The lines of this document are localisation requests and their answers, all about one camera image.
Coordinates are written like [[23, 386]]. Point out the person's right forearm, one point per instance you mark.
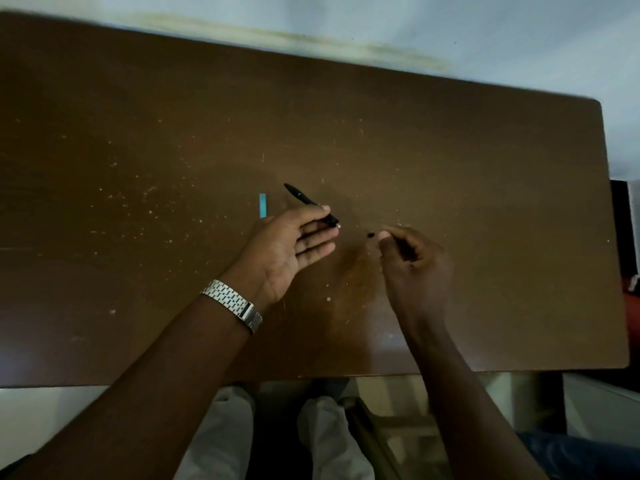
[[470, 409]]

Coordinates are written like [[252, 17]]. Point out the person's right leg white trousers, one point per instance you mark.
[[330, 439]]

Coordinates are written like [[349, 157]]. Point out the blue fabric item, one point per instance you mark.
[[585, 457]]

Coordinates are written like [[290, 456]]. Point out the person's leg white trousers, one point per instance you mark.
[[217, 439], [330, 439]]

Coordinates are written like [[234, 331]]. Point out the person's left hand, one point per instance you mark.
[[272, 254]]

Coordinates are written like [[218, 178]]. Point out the person's right hand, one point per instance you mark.
[[420, 279]]

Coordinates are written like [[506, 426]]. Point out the black metal frame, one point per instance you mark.
[[622, 229]]

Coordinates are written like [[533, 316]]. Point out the white box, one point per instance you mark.
[[600, 404]]

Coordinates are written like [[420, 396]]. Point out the wooden chair frame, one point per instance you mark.
[[372, 444]]

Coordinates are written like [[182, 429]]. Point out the person's left forearm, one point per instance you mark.
[[140, 404]]

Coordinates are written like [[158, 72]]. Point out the black fabric item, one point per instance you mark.
[[12, 469]]

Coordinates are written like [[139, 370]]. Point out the person's left leg white trousers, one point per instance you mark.
[[217, 439]]

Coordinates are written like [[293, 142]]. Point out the black table leg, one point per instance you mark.
[[554, 404]]

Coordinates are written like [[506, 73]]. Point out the silver metal wristwatch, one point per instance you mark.
[[232, 304]]

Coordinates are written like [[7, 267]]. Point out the black pen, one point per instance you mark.
[[300, 193]]

